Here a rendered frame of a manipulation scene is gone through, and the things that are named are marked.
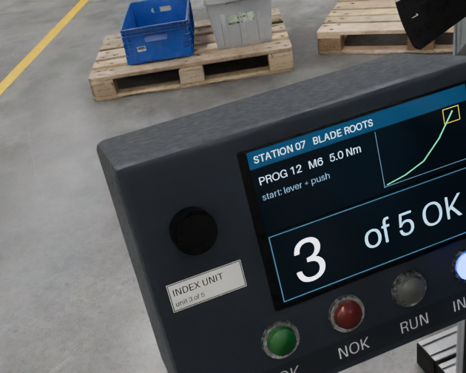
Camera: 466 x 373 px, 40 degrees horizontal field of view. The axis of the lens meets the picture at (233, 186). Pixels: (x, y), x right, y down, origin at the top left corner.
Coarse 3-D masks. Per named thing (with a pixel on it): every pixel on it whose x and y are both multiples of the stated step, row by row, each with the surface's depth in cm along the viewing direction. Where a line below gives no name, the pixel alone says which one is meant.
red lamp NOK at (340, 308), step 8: (344, 296) 44; (352, 296) 44; (336, 304) 44; (344, 304) 44; (352, 304) 44; (360, 304) 44; (328, 312) 44; (336, 312) 44; (344, 312) 43; (352, 312) 44; (360, 312) 44; (328, 320) 44; (336, 320) 44; (344, 320) 44; (352, 320) 44; (360, 320) 45; (336, 328) 44; (344, 328) 44; (352, 328) 44
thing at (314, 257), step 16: (304, 224) 42; (320, 224) 42; (336, 224) 43; (272, 240) 41; (288, 240) 42; (304, 240) 42; (320, 240) 42; (336, 240) 43; (272, 256) 42; (288, 256) 42; (304, 256) 42; (320, 256) 43; (336, 256) 43; (288, 272) 42; (304, 272) 43; (320, 272) 43; (336, 272) 43; (288, 288) 42; (304, 288) 43; (320, 288) 43
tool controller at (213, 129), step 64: (384, 64) 49; (448, 64) 43; (192, 128) 43; (256, 128) 40; (320, 128) 41; (384, 128) 42; (448, 128) 44; (128, 192) 38; (192, 192) 39; (256, 192) 40; (320, 192) 42; (384, 192) 43; (448, 192) 45; (192, 256) 40; (256, 256) 41; (384, 256) 44; (448, 256) 46; (192, 320) 41; (256, 320) 42; (320, 320) 44; (384, 320) 46; (448, 320) 47
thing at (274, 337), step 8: (280, 320) 43; (272, 328) 43; (280, 328) 43; (288, 328) 43; (296, 328) 43; (264, 336) 43; (272, 336) 42; (280, 336) 42; (288, 336) 42; (296, 336) 43; (264, 344) 43; (272, 344) 42; (280, 344) 42; (288, 344) 43; (296, 344) 43; (272, 352) 43; (280, 352) 43; (288, 352) 43
